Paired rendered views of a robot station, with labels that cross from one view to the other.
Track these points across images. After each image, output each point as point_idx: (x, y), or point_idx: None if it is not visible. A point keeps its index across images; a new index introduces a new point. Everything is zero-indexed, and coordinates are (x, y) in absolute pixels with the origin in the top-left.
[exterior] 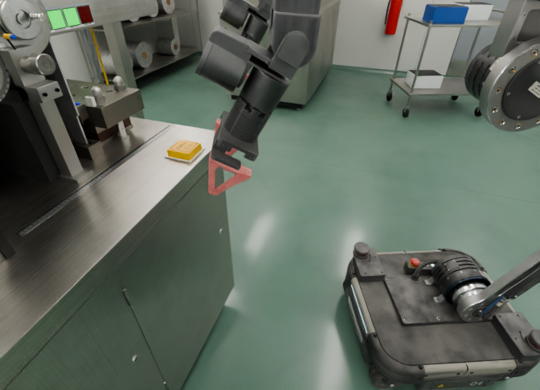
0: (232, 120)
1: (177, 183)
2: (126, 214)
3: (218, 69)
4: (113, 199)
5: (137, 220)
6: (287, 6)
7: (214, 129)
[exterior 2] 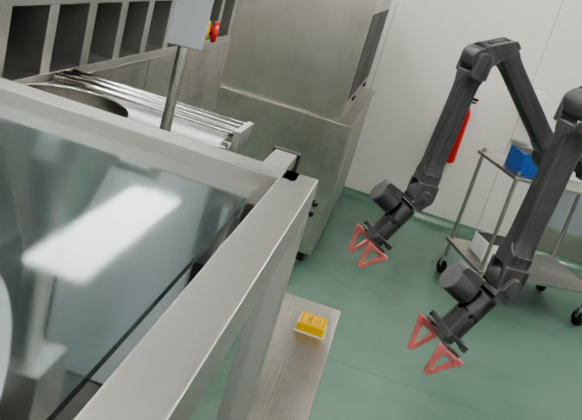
0: (454, 320)
1: (325, 361)
2: (299, 384)
3: (463, 290)
4: (275, 368)
5: (313, 391)
6: (514, 265)
7: (419, 321)
